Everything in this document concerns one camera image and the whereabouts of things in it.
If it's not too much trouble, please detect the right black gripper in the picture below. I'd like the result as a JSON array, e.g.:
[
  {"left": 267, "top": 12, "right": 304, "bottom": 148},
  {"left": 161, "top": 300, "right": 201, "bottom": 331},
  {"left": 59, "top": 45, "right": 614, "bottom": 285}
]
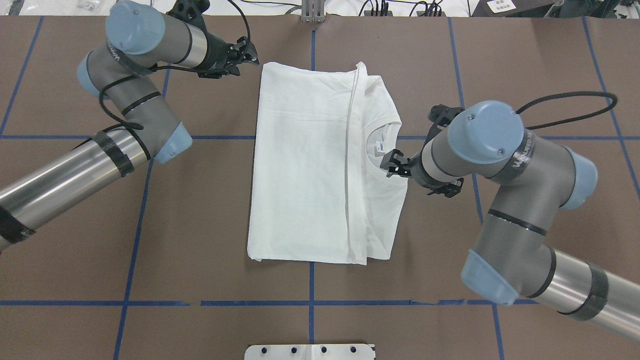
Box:
[{"left": 380, "top": 145, "right": 464, "bottom": 198}]

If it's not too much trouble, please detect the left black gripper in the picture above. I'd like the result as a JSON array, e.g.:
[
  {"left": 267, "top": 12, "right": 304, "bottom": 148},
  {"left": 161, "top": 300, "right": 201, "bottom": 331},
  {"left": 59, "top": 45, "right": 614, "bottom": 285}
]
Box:
[{"left": 198, "top": 33, "right": 261, "bottom": 79}]

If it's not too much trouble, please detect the white long-sleeve printed shirt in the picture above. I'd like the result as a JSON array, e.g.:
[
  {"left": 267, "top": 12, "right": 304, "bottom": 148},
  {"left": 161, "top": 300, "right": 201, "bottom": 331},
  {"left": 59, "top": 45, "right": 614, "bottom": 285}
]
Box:
[{"left": 247, "top": 62, "right": 409, "bottom": 265}]

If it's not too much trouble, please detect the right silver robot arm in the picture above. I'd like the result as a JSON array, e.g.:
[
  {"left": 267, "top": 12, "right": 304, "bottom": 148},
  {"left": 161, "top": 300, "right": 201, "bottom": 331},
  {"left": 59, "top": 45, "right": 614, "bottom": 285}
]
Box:
[{"left": 380, "top": 100, "right": 640, "bottom": 342}]

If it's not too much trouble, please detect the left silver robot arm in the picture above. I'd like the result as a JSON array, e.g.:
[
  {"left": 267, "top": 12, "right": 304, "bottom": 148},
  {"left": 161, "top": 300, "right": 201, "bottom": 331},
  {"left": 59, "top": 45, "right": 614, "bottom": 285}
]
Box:
[{"left": 1, "top": 0, "right": 259, "bottom": 251}]

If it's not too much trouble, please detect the black box white label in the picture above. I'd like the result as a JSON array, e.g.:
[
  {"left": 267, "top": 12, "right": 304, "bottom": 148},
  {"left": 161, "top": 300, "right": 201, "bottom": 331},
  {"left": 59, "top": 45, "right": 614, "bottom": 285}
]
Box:
[{"left": 471, "top": 0, "right": 565, "bottom": 18}]

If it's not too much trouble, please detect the plastic sheet bag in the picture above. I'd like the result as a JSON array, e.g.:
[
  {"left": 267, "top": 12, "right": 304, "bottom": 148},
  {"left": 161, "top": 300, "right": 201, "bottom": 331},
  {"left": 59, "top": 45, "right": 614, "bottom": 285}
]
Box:
[{"left": 18, "top": 0, "right": 117, "bottom": 16}]

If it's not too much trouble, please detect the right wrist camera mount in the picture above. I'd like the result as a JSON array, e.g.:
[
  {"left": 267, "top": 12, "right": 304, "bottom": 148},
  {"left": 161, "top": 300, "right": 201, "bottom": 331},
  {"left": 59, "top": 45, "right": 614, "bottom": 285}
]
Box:
[{"left": 425, "top": 104, "right": 466, "bottom": 143}]

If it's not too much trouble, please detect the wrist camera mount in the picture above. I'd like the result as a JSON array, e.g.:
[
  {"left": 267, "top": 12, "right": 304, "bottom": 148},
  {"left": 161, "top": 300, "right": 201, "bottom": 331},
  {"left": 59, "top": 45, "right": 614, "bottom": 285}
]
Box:
[
  {"left": 425, "top": 104, "right": 466, "bottom": 143},
  {"left": 166, "top": 0, "right": 211, "bottom": 24}
]

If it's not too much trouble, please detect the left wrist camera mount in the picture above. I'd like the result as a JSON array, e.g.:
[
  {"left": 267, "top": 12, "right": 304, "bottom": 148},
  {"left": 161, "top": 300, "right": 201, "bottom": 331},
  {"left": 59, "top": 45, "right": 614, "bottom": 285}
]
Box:
[{"left": 166, "top": 0, "right": 211, "bottom": 24}]

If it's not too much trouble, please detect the aluminium frame post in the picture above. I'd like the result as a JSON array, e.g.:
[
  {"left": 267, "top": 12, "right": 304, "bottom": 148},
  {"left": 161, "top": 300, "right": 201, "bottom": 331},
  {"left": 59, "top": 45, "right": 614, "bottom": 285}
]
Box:
[{"left": 301, "top": 0, "right": 326, "bottom": 23}]

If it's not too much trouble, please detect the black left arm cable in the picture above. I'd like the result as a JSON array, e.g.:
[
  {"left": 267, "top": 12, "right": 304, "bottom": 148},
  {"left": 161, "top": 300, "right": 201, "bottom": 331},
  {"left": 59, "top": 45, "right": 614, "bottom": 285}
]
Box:
[{"left": 98, "top": 0, "right": 252, "bottom": 132}]

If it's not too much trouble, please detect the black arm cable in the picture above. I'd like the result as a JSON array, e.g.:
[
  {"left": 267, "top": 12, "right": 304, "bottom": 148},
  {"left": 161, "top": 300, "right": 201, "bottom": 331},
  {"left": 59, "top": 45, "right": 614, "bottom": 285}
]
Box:
[
  {"left": 98, "top": 0, "right": 252, "bottom": 132},
  {"left": 515, "top": 91, "right": 619, "bottom": 131}
]

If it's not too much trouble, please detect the white central pillar mount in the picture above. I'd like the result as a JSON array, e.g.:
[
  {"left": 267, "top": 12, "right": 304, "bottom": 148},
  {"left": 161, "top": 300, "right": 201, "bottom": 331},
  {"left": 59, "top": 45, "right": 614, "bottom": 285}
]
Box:
[{"left": 244, "top": 343, "right": 377, "bottom": 360}]

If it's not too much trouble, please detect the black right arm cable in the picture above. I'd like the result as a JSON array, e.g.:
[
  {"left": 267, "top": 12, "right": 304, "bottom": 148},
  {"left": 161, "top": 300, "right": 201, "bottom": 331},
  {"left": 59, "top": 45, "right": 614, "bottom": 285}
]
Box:
[{"left": 515, "top": 91, "right": 619, "bottom": 131}]

